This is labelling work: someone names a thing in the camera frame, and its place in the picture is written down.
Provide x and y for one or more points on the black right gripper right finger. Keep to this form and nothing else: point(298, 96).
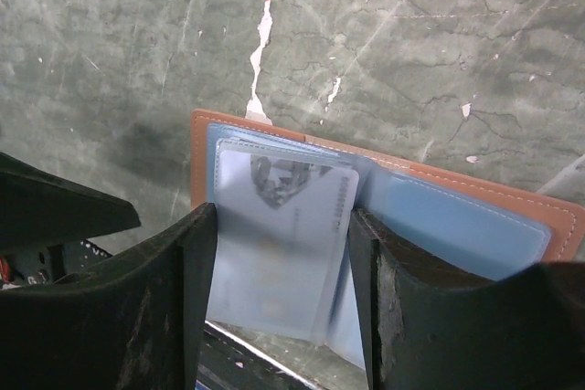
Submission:
point(426, 324)

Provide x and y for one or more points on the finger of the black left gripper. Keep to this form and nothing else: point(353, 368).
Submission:
point(38, 208)

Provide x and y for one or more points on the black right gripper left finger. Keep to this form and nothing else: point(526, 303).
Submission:
point(132, 321)

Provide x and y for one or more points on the tan leather card holder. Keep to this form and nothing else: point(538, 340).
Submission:
point(487, 229)

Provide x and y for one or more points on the silver crest card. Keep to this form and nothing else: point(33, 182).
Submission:
point(282, 224)

